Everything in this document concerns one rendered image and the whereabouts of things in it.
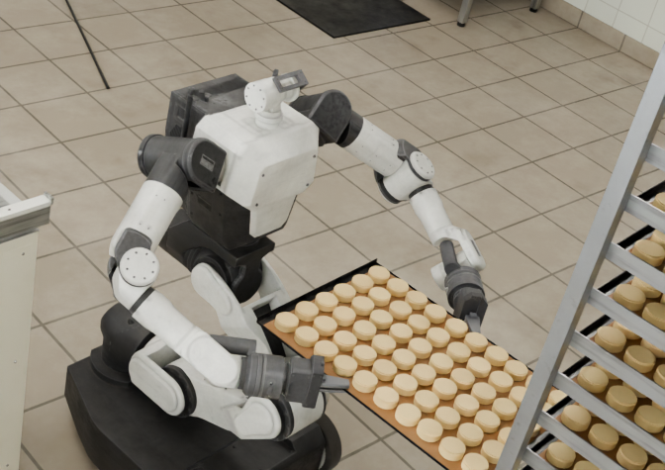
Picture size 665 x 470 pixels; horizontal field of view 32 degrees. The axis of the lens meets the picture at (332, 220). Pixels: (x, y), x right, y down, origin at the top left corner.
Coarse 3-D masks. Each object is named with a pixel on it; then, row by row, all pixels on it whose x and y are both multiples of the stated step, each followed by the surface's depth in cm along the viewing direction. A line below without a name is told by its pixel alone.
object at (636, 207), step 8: (632, 200) 177; (640, 200) 176; (632, 208) 177; (640, 208) 176; (648, 208) 175; (656, 208) 174; (640, 216) 176; (648, 216) 176; (656, 216) 175; (664, 216) 174; (648, 224) 176; (656, 224) 175; (664, 224) 174; (664, 232) 174
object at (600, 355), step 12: (576, 336) 191; (576, 348) 192; (588, 348) 190; (600, 348) 189; (600, 360) 189; (612, 360) 188; (612, 372) 188; (624, 372) 187; (636, 372) 185; (636, 384) 186; (648, 384) 184; (648, 396) 185; (660, 396) 184
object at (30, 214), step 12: (12, 204) 247; (24, 204) 248; (36, 204) 249; (48, 204) 251; (0, 216) 243; (12, 216) 245; (24, 216) 248; (36, 216) 250; (48, 216) 253; (0, 228) 244; (12, 228) 247; (24, 228) 250
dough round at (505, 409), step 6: (498, 402) 239; (504, 402) 239; (510, 402) 239; (492, 408) 239; (498, 408) 237; (504, 408) 237; (510, 408) 238; (516, 408) 238; (498, 414) 237; (504, 414) 236; (510, 414) 236; (504, 420) 237; (510, 420) 237
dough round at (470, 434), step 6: (462, 426) 230; (468, 426) 230; (474, 426) 231; (462, 432) 229; (468, 432) 229; (474, 432) 229; (480, 432) 230; (462, 438) 228; (468, 438) 228; (474, 438) 228; (480, 438) 228; (468, 444) 228; (474, 444) 228
